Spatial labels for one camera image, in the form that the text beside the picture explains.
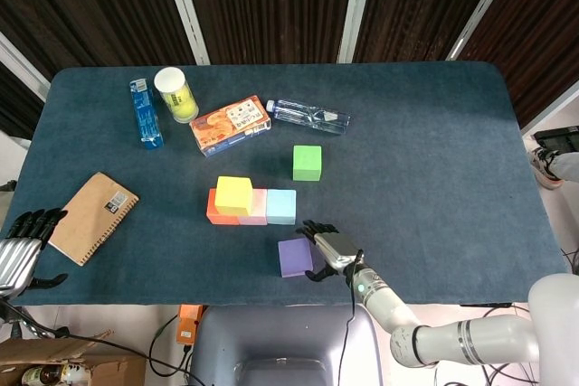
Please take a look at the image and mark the clear tennis ball tube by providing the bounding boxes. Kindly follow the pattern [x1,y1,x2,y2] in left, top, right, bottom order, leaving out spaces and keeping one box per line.
[153,66,200,125]

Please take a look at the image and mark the black right hand cable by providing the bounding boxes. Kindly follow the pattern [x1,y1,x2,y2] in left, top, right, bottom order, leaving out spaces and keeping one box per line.
[338,249,365,386]

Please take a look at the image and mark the green foam cube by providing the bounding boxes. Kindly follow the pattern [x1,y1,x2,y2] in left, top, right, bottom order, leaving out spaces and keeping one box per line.
[292,145,323,182]

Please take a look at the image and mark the black flat device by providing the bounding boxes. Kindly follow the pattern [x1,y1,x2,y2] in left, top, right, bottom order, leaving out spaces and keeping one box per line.
[533,126,579,155]

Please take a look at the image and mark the yellow foam cube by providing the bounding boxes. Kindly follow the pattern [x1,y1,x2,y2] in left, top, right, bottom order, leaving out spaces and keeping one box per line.
[214,176,254,216]

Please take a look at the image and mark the orange cookie box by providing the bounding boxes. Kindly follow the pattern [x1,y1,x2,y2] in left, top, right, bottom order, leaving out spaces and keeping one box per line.
[188,95,273,159]

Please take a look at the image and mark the dark slatted partition panel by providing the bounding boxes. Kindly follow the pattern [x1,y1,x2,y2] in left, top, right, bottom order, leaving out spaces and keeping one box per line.
[352,0,510,64]
[0,0,195,82]
[0,60,46,141]
[456,0,579,129]
[178,0,358,66]

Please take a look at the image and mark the light blue foam cube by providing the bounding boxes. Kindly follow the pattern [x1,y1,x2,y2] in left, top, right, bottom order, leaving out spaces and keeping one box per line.
[265,189,298,227]

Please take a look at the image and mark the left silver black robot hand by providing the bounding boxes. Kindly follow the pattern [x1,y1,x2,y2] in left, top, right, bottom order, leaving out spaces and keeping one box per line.
[0,207,69,299]

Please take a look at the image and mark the pink foam cube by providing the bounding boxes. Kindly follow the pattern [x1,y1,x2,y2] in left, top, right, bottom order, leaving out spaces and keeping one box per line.
[238,188,269,227]

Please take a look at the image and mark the blue table cloth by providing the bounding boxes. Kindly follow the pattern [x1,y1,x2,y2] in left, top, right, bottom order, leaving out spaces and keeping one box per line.
[0,61,572,308]

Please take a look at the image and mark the glass bottle with label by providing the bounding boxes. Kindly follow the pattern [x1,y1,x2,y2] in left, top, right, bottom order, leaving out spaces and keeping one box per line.
[20,363,90,386]

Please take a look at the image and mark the brown cardboard box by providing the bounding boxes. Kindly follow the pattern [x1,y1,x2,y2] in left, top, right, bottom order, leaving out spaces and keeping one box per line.
[0,330,148,386]

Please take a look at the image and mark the orange device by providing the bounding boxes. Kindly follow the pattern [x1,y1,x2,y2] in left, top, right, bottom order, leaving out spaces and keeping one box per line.
[176,304,204,345]

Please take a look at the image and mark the tangled black floor cables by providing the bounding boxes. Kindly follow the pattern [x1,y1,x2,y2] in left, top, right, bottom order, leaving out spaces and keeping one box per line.
[479,361,539,386]

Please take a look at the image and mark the brown spiral notebook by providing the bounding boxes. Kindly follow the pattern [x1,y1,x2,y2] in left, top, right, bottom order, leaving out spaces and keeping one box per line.
[47,171,140,268]

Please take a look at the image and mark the black looped floor cable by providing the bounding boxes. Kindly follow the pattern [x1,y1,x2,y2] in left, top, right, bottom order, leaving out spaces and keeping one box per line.
[147,313,194,378]

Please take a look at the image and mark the plain yellow tennis ball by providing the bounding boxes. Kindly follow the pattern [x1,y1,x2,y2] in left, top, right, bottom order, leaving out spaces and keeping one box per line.
[174,99,199,122]

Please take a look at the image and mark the blue snack carton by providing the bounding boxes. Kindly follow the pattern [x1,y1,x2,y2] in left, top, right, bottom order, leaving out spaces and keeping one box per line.
[129,78,166,151]

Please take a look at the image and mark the white sneaker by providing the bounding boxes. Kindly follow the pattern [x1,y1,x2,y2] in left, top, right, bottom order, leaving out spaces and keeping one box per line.
[526,135,566,191]

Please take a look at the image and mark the grey robot torso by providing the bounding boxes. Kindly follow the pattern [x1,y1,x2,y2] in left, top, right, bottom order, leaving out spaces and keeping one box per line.
[189,304,384,386]

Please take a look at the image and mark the printed yellow tennis ball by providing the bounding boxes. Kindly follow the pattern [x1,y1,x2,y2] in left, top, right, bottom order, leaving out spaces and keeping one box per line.
[163,89,189,109]

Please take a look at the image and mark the chrome caster leg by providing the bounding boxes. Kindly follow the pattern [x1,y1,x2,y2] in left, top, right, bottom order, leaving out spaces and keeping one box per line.
[17,315,70,340]

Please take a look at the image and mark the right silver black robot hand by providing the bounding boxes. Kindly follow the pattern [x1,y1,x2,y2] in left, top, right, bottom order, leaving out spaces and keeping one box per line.
[296,220,365,283]

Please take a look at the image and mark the person's leg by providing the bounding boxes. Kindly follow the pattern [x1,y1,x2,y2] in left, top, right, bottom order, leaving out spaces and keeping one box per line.
[552,149,579,183]

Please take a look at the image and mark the orange foam cube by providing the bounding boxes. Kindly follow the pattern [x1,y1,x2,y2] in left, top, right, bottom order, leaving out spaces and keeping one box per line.
[205,187,241,227]

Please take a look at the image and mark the white partition post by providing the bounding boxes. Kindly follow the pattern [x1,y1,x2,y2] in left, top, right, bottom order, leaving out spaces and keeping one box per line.
[0,31,51,102]
[337,0,377,64]
[157,0,212,66]
[445,0,526,61]
[519,87,579,135]

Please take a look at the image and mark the purple foam cube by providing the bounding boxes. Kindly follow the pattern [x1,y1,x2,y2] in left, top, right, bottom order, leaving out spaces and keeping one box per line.
[277,238,326,279]

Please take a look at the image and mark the clear plastic water bottle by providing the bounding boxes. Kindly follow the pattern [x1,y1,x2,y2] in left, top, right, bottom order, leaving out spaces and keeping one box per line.
[265,97,352,137]

